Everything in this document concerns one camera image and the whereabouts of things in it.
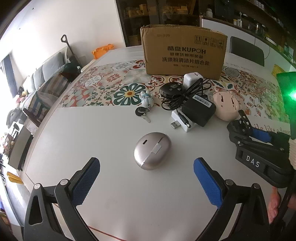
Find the black power adapter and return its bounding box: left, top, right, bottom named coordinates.
left=181, top=94, right=216, bottom=126

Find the vacuum cleaner handle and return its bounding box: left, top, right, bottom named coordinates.
left=61, top=34, right=82, bottom=69

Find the brown cardboard box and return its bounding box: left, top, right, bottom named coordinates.
left=140, top=25, right=227, bottom=80

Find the black round plug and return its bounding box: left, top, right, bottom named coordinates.
left=159, top=82, right=186, bottom=98

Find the white cube charger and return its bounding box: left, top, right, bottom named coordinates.
left=183, top=72, right=203, bottom=89

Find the orange plastic crate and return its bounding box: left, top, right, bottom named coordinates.
left=92, top=44, right=114, bottom=59

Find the pink round deer toy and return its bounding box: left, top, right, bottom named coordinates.
left=213, top=91, right=240, bottom=121

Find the silver oval mouse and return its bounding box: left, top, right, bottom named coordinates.
left=133, top=132, right=171, bottom=171

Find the astronaut figurine keychain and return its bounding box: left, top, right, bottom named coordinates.
left=140, top=90, right=154, bottom=110

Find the black dining chair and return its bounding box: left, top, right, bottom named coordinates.
left=230, top=36, right=264, bottom=66

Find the patterned floral table mat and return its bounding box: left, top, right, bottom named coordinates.
left=59, top=60, right=289, bottom=123

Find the operator right hand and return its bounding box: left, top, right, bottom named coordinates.
left=267, top=187, right=281, bottom=223

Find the white battery charger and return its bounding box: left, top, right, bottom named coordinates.
left=171, top=109, right=197, bottom=133

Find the grey sofa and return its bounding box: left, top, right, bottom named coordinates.
left=19, top=47, right=72, bottom=112

